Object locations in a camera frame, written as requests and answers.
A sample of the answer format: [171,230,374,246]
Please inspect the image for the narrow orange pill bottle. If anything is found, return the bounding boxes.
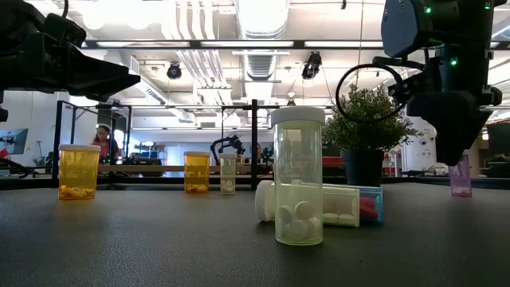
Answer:
[183,151,211,195]

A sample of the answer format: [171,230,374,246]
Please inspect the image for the wooden shelf black frame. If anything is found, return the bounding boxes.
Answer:
[50,98,282,191]

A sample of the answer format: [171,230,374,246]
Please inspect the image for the wide orange pill bottle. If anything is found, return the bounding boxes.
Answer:
[58,143,102,201]

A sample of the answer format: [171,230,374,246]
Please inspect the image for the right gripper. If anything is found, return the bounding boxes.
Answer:
[406,88,504,167]

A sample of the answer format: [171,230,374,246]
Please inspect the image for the black ceiling spotlight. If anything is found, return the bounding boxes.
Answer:
[301,50,323,81]
[166,61,183,81]

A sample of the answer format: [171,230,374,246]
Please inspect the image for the person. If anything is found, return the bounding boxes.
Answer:
[91,124,121,165]

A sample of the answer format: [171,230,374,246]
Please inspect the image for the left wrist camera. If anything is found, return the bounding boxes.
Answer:
[42,13,88,49]

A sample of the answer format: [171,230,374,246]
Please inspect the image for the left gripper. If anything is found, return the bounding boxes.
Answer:
[0,34,141,103]

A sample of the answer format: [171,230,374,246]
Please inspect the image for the green potted plant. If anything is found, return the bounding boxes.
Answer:
[320,84,420,188]

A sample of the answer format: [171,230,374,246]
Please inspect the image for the blue pill bottle red capsules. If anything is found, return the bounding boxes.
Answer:
[290,179,385,223]

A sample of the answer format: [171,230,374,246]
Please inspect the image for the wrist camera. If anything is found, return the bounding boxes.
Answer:
[42,13,88,49]
[388,73,416,105]

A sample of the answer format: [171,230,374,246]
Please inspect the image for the white crumpled cloth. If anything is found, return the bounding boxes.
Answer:
[424,162,451,177]

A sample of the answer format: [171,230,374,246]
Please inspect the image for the light purple pill bottle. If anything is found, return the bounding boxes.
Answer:
[449,152,473,198]

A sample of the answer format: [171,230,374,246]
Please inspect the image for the wall monitor screen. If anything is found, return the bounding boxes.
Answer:
[0,128,29,155]

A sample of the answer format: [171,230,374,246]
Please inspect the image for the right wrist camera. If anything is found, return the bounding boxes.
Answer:
[388,73,416,105]

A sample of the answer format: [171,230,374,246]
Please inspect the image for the black aluminium rig frame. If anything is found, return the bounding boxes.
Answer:
[0,38,510,191]

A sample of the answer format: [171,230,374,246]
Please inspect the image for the silver ventilation duct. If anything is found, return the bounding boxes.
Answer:
[233,0,291,83]

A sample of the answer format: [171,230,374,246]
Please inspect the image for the pale green pill bottle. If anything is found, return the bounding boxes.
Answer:
[254,179,361,228]
[270,105,327,246]
[219,152,238,196]

